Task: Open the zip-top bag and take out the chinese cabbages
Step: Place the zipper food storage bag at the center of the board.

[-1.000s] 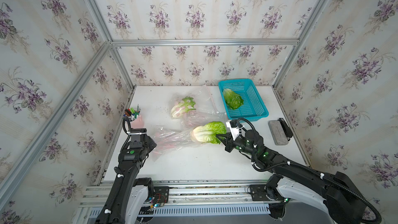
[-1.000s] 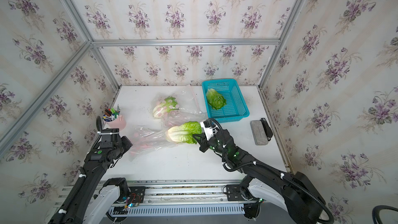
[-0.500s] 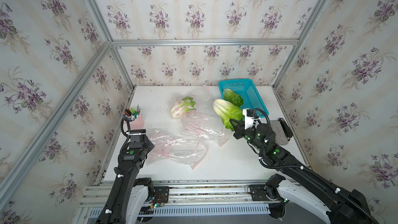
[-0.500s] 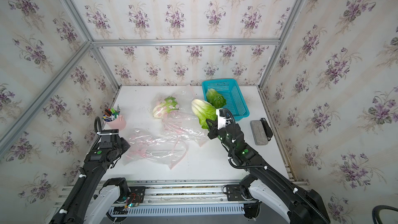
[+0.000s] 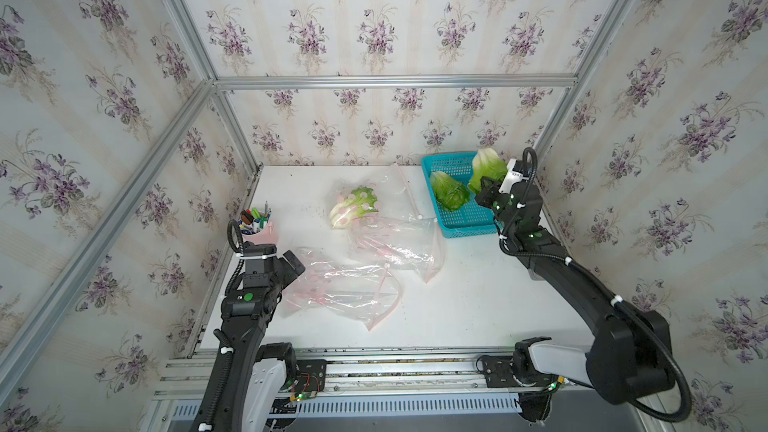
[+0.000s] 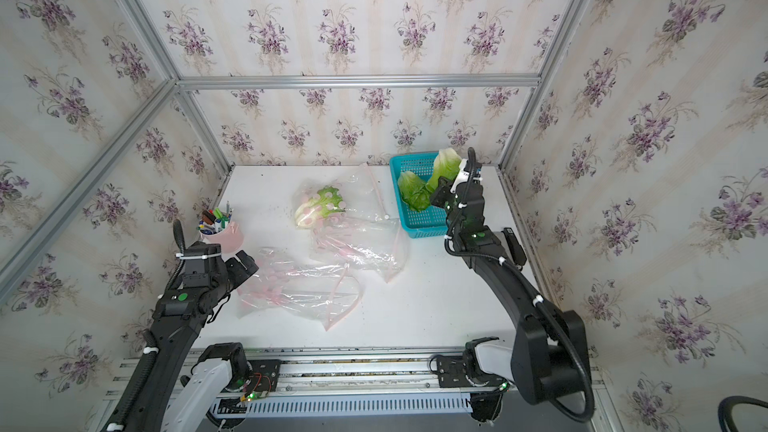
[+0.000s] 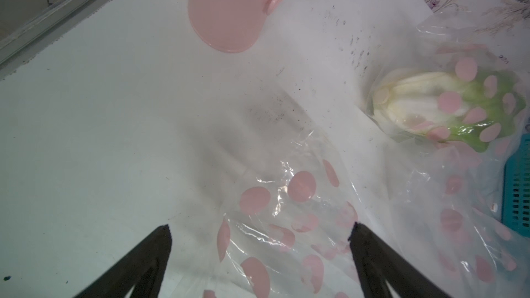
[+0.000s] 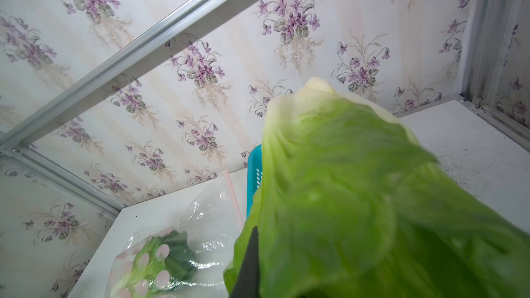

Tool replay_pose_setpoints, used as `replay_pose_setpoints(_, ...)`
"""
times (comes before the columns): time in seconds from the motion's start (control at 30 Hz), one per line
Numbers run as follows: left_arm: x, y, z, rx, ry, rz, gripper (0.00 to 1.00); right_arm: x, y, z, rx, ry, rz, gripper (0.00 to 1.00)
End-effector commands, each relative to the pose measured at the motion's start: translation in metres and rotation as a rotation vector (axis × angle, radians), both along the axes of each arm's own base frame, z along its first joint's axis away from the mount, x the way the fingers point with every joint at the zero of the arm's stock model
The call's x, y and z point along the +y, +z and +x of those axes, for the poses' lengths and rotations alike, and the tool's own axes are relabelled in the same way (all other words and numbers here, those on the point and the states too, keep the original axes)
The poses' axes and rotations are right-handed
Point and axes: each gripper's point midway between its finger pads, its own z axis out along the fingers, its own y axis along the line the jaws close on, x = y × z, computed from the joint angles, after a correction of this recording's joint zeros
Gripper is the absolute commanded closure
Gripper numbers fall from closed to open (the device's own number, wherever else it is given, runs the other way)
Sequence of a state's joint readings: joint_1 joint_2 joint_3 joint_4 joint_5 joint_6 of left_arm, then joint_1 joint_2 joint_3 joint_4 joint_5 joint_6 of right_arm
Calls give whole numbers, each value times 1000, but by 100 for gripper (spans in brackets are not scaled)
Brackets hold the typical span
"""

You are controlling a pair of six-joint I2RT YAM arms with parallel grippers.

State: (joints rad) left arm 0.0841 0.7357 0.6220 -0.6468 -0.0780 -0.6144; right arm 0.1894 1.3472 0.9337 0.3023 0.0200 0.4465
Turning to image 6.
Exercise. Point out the coloured pens bundle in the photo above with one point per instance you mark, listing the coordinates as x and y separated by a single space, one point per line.
214 221

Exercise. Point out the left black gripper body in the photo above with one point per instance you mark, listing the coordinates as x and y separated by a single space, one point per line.
235 274

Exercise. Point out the pink pen cup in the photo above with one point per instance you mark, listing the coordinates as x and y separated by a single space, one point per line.
230 239

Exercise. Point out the green chinese cabbage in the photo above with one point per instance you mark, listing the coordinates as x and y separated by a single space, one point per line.
413 191

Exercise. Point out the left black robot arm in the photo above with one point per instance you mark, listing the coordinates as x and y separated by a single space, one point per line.
197 290

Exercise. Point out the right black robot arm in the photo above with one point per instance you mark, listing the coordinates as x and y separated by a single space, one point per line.
548 360

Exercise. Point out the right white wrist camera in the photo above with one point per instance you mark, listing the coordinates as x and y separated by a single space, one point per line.
463 176

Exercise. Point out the bagged cabbage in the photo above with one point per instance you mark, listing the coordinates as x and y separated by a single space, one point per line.
446 165
318 206

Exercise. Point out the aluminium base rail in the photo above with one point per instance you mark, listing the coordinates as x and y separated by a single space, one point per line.
293 372

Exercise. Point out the grey whiteboard eraser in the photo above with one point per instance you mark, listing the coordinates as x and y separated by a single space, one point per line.
515 251

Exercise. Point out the teal plastic basket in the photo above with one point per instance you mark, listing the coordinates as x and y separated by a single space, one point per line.
433 221

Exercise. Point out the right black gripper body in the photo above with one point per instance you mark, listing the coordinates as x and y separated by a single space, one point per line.
446 199

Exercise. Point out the clear zip-top bag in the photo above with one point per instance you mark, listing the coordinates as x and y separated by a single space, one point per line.
360 190
376 246
324 293

